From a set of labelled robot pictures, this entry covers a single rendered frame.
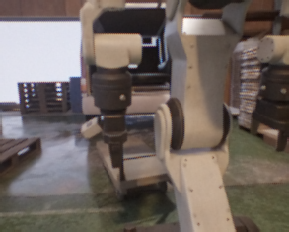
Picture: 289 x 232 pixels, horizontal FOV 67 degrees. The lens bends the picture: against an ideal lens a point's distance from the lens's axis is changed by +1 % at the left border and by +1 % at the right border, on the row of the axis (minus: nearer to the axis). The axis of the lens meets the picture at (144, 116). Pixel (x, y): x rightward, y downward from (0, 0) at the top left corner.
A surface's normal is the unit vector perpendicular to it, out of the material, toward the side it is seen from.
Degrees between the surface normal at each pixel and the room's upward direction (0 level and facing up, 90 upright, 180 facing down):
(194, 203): 60
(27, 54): 90
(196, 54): 100
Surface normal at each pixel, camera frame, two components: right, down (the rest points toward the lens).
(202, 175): 0.16, -0.37
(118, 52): 0.20, 0.34
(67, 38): 0.05, 0.15
